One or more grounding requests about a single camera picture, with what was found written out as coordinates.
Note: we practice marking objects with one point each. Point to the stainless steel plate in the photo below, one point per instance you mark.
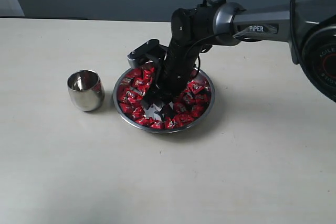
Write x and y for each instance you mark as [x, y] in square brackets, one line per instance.
[162, 127]

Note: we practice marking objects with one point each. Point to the stainless steel cup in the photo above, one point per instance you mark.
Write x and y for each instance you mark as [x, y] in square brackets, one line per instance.
[86, 90]

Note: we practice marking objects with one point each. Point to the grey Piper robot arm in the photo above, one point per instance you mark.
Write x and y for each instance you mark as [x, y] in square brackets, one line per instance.
[308, 27]

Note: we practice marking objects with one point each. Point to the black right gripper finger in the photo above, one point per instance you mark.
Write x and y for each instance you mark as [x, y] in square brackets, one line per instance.
[149, 97]
[164, 111]

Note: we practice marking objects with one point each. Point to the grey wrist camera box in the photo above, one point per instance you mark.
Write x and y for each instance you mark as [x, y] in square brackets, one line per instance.
[140, 55]

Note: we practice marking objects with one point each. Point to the pile of red wrapped candies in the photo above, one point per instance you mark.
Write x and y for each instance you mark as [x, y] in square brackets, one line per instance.
[189, 103]

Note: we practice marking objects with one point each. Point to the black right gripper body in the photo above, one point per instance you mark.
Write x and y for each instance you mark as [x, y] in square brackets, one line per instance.
[177, 68]

